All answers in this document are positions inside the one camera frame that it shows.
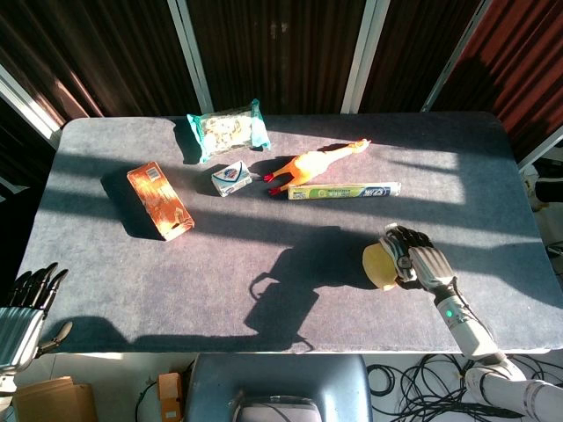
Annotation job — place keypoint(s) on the reddish brown curtain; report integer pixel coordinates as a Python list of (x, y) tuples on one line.
[(523, 66)]

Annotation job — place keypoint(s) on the white window frame post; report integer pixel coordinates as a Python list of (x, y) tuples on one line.
[(455, 57), (541, 151), (363, 57), (191, 57), (26, 103)]

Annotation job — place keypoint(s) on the teal snack bag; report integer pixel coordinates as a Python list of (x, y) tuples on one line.
[(226, 132)]

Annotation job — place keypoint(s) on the grey chest camera housing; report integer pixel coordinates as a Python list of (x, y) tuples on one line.
[(277, 409)]

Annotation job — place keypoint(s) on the white blue soap box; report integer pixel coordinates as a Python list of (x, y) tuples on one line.
[(232, 178)]

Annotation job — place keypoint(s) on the small orange box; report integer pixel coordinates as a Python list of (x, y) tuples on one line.
[(170, 391)]

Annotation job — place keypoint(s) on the yellow plush toy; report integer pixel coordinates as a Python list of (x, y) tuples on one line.
[(378, 266)]

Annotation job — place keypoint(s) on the green blue cling film roll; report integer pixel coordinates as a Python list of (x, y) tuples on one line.
[(343, 191)]

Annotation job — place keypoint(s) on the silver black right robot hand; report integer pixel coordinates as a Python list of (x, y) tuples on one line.
[(429, 261)]

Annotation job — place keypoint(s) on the dark grey felt table cloth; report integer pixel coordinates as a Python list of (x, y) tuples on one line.
[(220, 264)]

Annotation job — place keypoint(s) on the orange rubber chicken toy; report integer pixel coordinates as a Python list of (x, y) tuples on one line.
[(310, 165)]

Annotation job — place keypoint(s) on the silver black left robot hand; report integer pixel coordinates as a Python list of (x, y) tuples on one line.
[(19, 329)]

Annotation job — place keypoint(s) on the dark brown curtain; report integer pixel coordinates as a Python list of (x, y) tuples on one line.
[(418, 44), (277, 53), (101, 53)]

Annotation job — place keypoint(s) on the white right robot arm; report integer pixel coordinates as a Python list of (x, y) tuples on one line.
[(473, 332)]

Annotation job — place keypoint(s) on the orange rectangular carton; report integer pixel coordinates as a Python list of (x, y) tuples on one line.
[(160, 200)]

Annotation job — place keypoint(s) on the brown cardboard box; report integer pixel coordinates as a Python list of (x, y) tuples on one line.
[(53, 402)]

